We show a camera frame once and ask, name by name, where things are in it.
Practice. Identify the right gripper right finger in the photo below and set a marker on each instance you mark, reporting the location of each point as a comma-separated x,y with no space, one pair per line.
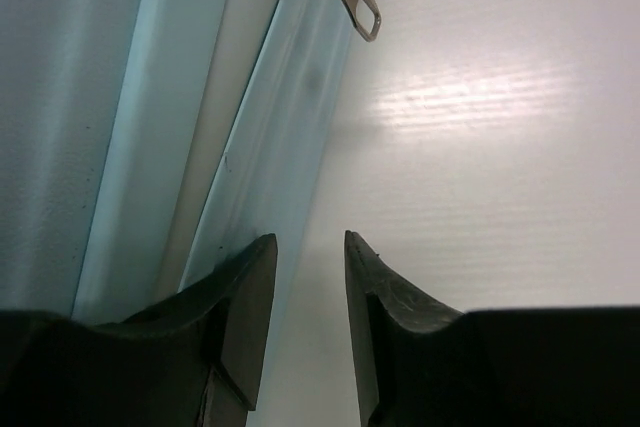
419,362

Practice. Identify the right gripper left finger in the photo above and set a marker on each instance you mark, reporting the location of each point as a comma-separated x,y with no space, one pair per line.
193,359

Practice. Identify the light blue hard-shell suitcase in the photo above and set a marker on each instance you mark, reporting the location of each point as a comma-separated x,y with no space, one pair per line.
146,142

